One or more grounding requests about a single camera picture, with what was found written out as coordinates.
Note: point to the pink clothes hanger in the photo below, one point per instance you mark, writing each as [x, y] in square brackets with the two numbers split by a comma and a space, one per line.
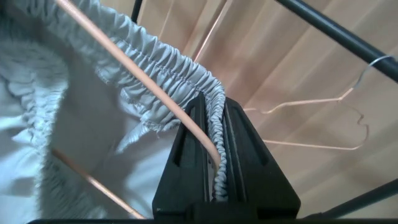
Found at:
[140, 74]
[311, 101]

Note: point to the pale grey shorts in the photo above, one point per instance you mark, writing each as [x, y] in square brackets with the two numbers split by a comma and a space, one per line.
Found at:
[77, 118]

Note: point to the beige curtain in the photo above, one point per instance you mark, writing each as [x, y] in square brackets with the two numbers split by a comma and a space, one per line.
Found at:
[295, 62]

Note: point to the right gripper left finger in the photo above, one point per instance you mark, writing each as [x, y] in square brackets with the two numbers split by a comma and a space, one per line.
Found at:
[183, 186]

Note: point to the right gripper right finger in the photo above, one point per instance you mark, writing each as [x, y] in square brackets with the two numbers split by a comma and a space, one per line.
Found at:
[258, 180]

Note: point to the black clothes rack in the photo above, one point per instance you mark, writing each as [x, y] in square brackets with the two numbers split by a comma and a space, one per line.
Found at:
[342, 34]

